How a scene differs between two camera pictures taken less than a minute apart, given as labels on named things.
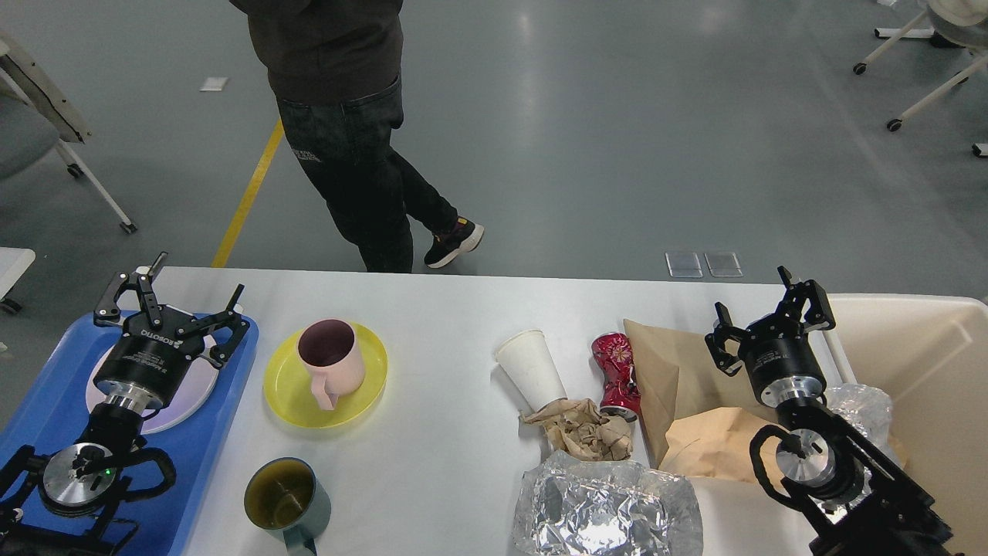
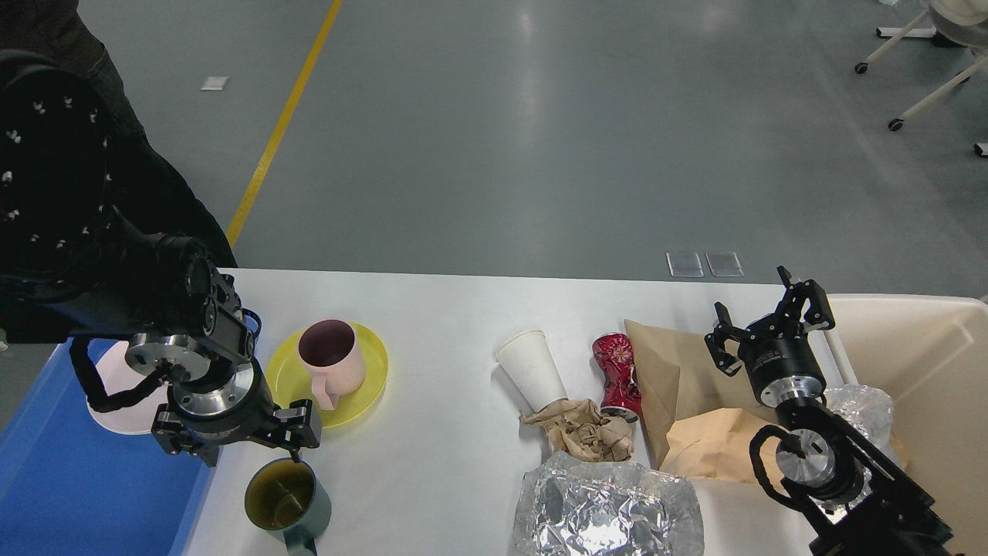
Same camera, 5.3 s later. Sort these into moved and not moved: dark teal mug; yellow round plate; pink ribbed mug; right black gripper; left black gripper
Moved: left black gripper
Not moved: dark teal mug; yellow round plate; right black gripper; pink ribbed mug
